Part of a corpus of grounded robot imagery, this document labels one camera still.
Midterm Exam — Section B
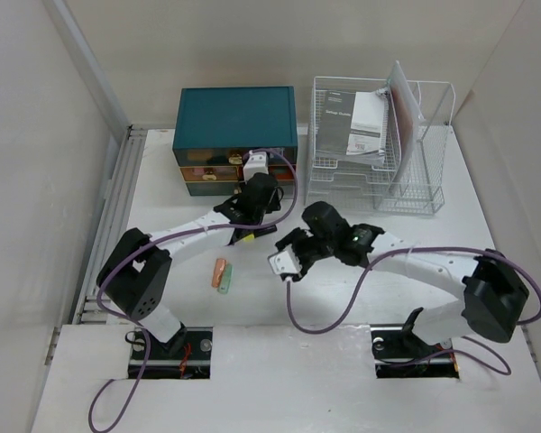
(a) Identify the orange highlighter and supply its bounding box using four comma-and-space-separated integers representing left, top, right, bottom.
211, 258, 227, 288

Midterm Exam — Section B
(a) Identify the green highlighter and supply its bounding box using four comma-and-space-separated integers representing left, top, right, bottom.
217, 263, 233, 294

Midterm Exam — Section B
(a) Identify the grey setup guide booklet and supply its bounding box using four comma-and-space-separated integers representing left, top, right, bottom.
315, 88, 389, 166

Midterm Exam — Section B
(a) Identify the clear mesh zip pouch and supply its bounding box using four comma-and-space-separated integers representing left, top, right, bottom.
387, 60, 424, 185

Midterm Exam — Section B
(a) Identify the blue cleaning gel jar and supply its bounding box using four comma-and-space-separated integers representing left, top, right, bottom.
270, 148, 285, 159

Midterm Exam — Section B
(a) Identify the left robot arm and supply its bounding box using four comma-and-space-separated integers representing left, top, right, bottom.
96, 173, 283, 358

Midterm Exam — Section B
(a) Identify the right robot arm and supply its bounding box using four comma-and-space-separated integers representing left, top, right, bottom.
269, 202, 529, 355

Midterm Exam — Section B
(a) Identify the black yellow highlighter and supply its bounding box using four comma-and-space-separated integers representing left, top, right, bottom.
243, 226, 277, 242

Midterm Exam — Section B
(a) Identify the teal drawer organizer box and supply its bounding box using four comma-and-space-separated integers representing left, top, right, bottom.
172, 86, 298, 198

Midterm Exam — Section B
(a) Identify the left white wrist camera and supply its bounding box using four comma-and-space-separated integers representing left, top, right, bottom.
243, 151, 269, 181

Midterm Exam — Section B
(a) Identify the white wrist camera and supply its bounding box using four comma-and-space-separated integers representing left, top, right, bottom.
268, 247, 302, 280
243, 151, 269, 181

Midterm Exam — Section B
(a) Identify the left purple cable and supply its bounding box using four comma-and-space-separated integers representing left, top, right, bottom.
87, 148, 298, 429

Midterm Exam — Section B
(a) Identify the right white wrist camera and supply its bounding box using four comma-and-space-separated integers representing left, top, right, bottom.
268, 247, 302, 280

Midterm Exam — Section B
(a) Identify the white wire file rack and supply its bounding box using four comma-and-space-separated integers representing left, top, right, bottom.
304, 76, 455, 216

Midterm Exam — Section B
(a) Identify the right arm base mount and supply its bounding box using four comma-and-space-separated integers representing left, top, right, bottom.
371, 308, 459, 379

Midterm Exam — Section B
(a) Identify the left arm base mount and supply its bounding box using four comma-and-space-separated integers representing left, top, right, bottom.
124, 327, 213, 380

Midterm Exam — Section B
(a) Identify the aluminium frame rail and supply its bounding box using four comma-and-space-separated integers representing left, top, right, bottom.
61, 126, 147, 325

